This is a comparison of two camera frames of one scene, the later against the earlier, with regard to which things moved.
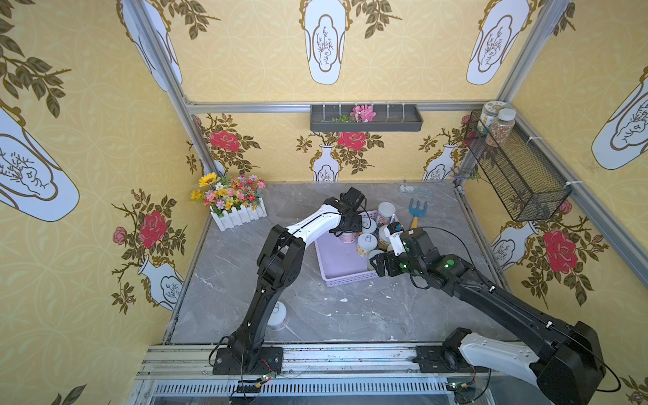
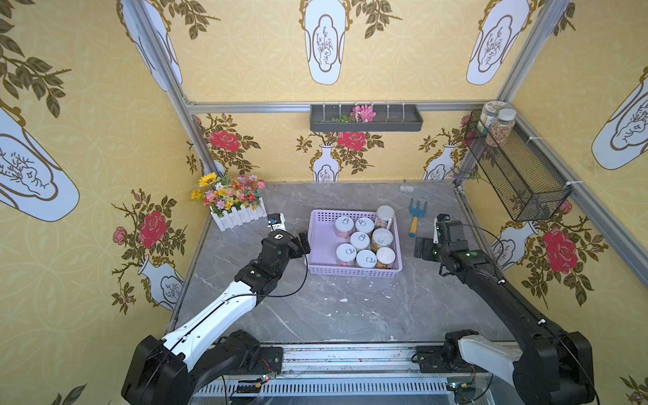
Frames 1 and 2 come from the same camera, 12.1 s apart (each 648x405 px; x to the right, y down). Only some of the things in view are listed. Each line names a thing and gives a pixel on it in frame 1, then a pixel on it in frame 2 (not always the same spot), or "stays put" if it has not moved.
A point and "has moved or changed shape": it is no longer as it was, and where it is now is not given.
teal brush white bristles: x=406 y=188 stays put
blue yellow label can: x=386 y=211 stays put
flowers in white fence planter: x=233 y=201 stays put
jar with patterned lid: x=488 y=113 stays put
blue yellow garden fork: x=417 y=212 stays put
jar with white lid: x=502 y=127 stays put
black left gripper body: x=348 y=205 → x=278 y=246
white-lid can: x=372 y=253 has moved or changed shape
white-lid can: x=278 y=316 → x=345 y=255
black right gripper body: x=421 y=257 → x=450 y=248
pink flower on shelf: x=364 y=113 stays put
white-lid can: x=366 y=243 has moved or changed shape
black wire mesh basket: x=523 y=176 stays put
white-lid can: x=368 y=225 stays put
